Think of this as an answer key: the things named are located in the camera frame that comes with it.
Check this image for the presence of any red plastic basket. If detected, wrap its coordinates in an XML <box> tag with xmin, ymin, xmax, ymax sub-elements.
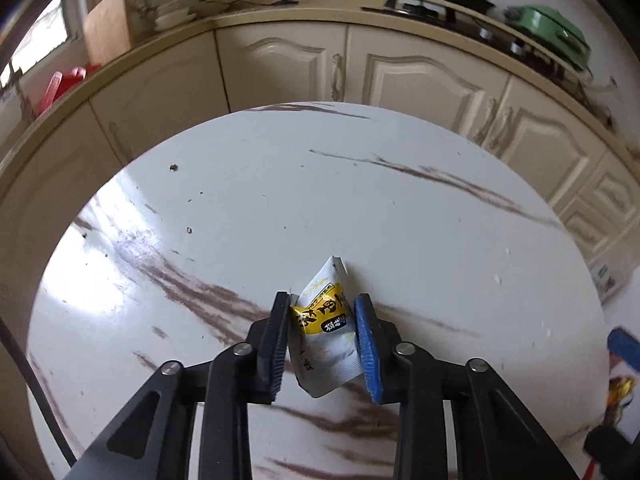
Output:
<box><xmin>37</xmin><ymin>66</ymin><xmax>103</xmax><ymax>116</ymax></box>

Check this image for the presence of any green electric pot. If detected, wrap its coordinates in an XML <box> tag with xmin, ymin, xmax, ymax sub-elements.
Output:
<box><xmin>502</xmin><ymin>5</ymin><xmax>593</xmax><ymax>73</ymax></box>

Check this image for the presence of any stack of white bowls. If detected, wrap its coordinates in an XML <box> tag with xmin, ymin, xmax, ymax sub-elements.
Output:
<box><xmin>152</xmin><ymin>7</ymin><xmax>198</xmax><ymax>31</ymax></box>

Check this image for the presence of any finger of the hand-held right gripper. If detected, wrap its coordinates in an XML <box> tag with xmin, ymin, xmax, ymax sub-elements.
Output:
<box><xmin>606</xmin><ymin>327</ymin><xmax>640</xmax><ymax>373</ymax></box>
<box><xmin>584</xmin><ymin>425</ymin><xmax>640</xmax><ymax>468</ymax></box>

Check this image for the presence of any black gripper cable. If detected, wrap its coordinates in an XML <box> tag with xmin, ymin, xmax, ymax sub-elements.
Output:
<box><xmin>0</xmin><ymin>317</ymin><xmax>78</xmax><ymax>466</ymax></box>

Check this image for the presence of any gold red candy wrapper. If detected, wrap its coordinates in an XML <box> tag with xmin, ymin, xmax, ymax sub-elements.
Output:
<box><xmin>605</xmin><ymin>377</ymin><xmax>636</xmax><ymax>423</ymax></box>

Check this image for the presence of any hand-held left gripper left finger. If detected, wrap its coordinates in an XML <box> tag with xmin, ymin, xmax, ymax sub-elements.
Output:
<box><xmin>62</xmin><ymin>290</ymin><xmax>292</xmax><ymax>480</ymax></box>

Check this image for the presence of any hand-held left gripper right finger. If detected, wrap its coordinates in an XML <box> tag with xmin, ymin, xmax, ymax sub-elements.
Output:
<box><xmin>352</xmin><ymin>292</ymin><xmax>583</xmax><ymax>480</ymax></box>

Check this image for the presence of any black gas stove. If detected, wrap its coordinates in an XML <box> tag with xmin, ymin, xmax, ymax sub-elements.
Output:
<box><xmin>360</xmin><ymin>2</ymin><xmax>591</xmax><ymax>83</ymax></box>

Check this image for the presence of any white green plastic bag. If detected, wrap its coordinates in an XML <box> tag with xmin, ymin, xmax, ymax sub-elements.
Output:
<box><xmin>590</xmin><ymin>262</ymin><xmax>631</xmax><ymax>301</ymax></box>

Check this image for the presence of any white sachet yellow label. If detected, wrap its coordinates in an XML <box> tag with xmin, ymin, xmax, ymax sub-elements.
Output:
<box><xmin>290</xmin><ymin>256</ymin><xmax>362</xmax><ymax>398</ymax></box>

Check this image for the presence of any sliding window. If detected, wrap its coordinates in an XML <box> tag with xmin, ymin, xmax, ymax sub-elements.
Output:
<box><xmin>0</xmin><ymin>0</ymin><xmax>83</xmax><ymax>91</ymax></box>

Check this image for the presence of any wooden cutting board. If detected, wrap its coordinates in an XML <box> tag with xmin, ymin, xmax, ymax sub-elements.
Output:
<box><xmin>82</xmin><ymin>0</ymin><xmax>133</xmax><ymax>66</ymax></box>

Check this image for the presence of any round white marble table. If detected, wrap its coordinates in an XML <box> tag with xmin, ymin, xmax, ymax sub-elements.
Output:
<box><xmin>27</xmin><ymin>102</ymin><xmax>606</xmax><ymax>480</ymax></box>

